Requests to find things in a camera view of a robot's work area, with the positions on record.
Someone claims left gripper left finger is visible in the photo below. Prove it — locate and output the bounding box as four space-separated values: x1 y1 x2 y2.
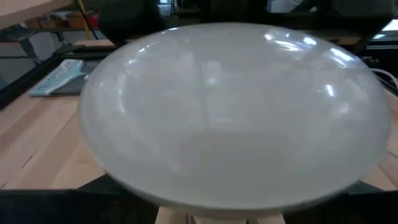
0 174 159 224

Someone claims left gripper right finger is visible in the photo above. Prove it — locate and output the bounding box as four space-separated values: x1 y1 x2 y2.
284 182 398 224

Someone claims white flood lightbulb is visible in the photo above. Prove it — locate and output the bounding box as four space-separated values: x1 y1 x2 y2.
77 22 392 215

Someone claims Yellowstone waterfall book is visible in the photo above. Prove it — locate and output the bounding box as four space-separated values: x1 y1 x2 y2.
27 58 105 97

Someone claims light wooden desk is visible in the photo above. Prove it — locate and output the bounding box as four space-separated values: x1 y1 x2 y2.
0 0 74 30

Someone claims white lamp power cable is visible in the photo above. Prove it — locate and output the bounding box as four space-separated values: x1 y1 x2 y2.
369 67 398 96

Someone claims thick yellow hanging cable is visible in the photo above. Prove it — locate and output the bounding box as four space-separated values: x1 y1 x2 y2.
76 0 96 40

